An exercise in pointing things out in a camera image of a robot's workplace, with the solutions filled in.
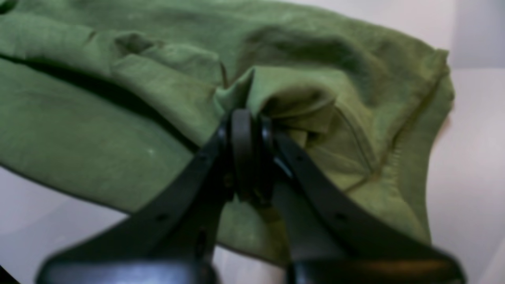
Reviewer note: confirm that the olive green t-shirt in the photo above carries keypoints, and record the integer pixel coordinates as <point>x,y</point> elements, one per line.
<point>108,100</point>

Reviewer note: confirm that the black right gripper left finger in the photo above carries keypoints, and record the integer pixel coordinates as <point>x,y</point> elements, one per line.
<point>171,240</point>

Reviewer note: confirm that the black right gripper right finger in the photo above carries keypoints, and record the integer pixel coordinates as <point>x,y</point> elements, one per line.
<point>334,241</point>

